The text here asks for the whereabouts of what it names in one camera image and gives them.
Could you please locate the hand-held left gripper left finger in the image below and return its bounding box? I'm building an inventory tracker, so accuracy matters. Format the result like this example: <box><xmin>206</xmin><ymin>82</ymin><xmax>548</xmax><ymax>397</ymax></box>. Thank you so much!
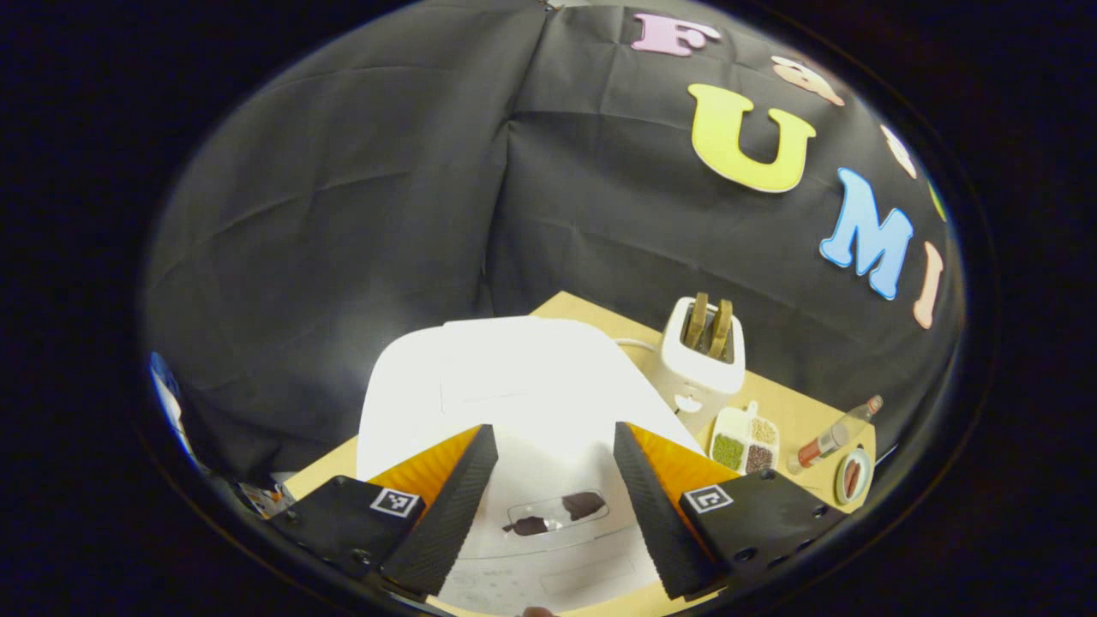
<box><xmin>270</xmin><ymin>424</ymin><xmax>500</xmax><ymax>598</ymax></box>

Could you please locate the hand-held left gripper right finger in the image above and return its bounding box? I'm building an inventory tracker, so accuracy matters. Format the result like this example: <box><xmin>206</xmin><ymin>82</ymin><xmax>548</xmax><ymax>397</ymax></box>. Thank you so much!
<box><xmin>613</xmin><ymin>422</ymin><xmax>855</xmax><ymax>601</ymax></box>

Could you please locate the white rice cooker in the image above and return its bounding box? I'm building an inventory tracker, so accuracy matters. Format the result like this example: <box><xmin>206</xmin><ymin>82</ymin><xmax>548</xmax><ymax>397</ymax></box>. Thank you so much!
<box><xmin>356</xmin><ymin>315</ymin><xmax>708</xmax><ymax>614</ymax></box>

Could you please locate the white divided grain dish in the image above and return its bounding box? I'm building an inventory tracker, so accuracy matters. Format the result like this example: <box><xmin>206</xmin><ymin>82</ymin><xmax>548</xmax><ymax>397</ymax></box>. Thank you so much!
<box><xmin>710</xmin><ymin>401</ymin><xmax>781</xmax><ymax>475</ymax></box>

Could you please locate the white toaster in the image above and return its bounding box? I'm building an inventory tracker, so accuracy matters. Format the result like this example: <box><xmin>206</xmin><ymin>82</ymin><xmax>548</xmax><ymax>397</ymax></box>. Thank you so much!
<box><xmin>660</xmin><ymin>296</ymin><xmax>746</xmax><ymax>434</ymax></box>

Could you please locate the clear plastic bottle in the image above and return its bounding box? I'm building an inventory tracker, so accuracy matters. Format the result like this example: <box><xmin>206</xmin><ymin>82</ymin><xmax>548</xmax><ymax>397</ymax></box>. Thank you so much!
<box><xmin>787</xmin><ymin>395</ymin><xmax>884</xmax><ymax>475</ymax></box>

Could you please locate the brown bread slice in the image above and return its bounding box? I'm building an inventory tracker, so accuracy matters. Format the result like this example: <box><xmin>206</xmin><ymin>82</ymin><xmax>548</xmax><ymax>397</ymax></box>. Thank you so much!
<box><xmin>709</xmin><ymin>298</ymin><xmax>735</xmax><ymax>361</ymax></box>
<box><xmin>683</xmin><ymin>291</ymin><xmax>710</xmax><ymax>348</ymax></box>

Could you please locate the pale green plate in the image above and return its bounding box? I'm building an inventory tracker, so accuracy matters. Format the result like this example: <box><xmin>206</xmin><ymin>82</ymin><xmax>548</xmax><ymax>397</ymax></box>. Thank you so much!
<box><xmin>834</xmin><ymin>447</ymin><xmax>873</xmax><ymax>506</ymax></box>

